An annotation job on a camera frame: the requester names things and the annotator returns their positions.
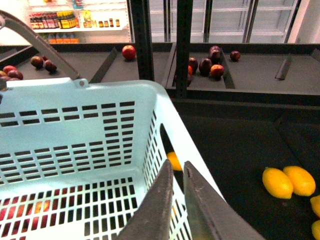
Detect yellow lemon right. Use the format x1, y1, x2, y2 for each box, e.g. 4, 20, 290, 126
283, 165, 316, 197

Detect red apple centre shelf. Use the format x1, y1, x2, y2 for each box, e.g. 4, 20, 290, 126
121, 45, 136, 61

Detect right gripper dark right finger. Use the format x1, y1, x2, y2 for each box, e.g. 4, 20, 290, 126
183, 161, 264, 240

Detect dark basket handle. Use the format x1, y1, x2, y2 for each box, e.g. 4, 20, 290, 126
0, 10, 80, 81

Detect dark red apple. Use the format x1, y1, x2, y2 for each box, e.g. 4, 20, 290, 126
198, 58, 213, 76

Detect yellow lemon left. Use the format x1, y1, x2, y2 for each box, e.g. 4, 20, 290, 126
262, 167, 294, 200

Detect orange red apple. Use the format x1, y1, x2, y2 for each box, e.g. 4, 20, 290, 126
210, 64, 225, 79

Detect yellow lemon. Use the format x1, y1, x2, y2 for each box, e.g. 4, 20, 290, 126
283, 165, 316, 197
262, 167, 294, 200

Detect light blue plastic basket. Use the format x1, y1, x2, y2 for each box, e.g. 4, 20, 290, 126
0, 78, 218, 240

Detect bottle shelf display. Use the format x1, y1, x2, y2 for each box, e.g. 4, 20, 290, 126
26, 0, 132, 44

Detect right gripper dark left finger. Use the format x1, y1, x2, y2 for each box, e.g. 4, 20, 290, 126
117, 159, 174, 240

